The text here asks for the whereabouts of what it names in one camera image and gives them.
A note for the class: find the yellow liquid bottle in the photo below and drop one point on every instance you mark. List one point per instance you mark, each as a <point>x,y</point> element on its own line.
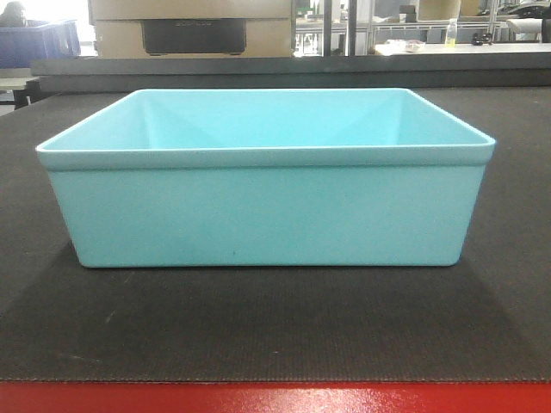
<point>451,33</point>

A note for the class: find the distant blue crate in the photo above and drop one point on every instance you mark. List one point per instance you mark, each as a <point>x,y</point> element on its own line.
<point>39,40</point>

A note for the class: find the grey conveyor back rail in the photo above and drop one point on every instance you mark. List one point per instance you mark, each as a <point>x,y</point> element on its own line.
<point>94,75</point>

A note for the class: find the light blue plastic bin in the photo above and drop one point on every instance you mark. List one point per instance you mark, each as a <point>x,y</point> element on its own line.
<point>237,177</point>

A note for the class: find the beige machine with black panel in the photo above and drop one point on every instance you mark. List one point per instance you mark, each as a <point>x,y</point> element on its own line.
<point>192,29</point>

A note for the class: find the white background table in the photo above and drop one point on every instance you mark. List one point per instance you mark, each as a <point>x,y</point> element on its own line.
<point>402,48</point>

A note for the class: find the red conveyor front edge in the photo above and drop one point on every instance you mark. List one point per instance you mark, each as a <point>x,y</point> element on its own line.
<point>260,397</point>

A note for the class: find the black conveyor belt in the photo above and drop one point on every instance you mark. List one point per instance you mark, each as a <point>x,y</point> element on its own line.
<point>485,319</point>

